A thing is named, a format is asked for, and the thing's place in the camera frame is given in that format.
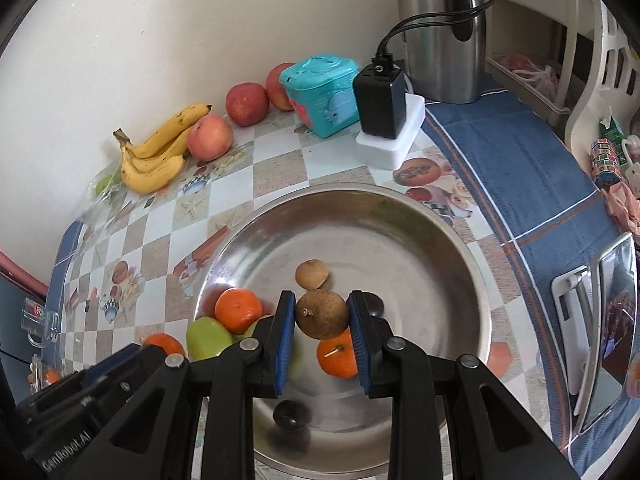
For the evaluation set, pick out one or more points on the clear glass mug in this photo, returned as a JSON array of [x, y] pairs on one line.
[[37, 320]]

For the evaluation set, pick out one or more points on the large orange tangerine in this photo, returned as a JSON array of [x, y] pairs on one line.
[[237, 310]]

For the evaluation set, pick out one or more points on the small brown kiwi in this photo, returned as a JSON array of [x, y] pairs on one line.
[[322, 317]]

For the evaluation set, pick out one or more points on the steel electric kettle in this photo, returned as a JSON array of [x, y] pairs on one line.
[[430, 60]]

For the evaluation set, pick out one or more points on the clear plastic snack container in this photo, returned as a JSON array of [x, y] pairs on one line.
[[35, 377]]

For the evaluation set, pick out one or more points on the tangerine inside plastic container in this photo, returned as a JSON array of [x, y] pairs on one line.
[[51, 376]]

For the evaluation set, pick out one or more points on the green tissue packet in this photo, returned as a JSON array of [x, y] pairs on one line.
[[612, 132]]

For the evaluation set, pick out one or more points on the clear bag of green fruit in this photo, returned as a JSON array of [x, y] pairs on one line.
[[102, 185]]

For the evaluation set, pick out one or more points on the red apple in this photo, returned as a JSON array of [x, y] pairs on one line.
[[210, 137], [280, 87], [246, 104]]

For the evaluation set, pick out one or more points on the teal toy house box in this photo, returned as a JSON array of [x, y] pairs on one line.
[[320, 95]]

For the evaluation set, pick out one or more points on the green apple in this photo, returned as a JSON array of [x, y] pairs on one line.
[[207, 337], [254, 329]]

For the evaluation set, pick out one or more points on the pink cloth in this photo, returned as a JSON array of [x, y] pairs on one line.
[[625, 205]]

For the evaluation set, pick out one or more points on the white plastic chair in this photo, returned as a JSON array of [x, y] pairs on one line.
[[600, 90]]

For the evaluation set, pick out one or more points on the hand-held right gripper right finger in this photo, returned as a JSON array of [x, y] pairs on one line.
[[359, 345]]

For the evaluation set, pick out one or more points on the round steel plate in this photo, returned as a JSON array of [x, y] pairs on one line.
[[400, 260]]

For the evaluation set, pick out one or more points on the tablet on white stand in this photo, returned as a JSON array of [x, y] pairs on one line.
[[615, 320]]

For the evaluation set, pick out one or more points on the white power strip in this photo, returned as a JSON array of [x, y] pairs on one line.
[[395, 152]]

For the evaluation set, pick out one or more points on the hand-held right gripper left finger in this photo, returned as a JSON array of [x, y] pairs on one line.
[[285, 345]]

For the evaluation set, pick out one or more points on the colourful cube-print box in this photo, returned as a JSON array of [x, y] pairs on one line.
[[605, 160]]

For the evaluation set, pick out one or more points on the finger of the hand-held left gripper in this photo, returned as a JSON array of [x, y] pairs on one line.
[[125, 360]]

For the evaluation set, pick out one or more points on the small orange tangerine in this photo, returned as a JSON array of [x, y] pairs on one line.
[[165, 344]]

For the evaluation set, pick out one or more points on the large brown kiwi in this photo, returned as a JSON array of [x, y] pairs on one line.
[[312, 275]]

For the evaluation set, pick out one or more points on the orange tangerine with stem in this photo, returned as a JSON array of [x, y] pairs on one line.
[[340, 360]]

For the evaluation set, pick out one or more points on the pink rail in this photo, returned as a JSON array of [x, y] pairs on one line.
[[20, 270]]

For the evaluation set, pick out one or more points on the yellow banana bunch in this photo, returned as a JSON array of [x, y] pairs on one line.
[[150, 172]]

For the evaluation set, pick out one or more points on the pink plastic bag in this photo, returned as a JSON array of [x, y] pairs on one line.
[[530, 72]]

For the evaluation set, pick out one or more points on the dark purple plum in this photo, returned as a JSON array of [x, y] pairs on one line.
[[290, 415], [374, 305]]

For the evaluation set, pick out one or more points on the black power adapter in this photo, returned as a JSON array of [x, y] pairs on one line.
[[380, 105]]

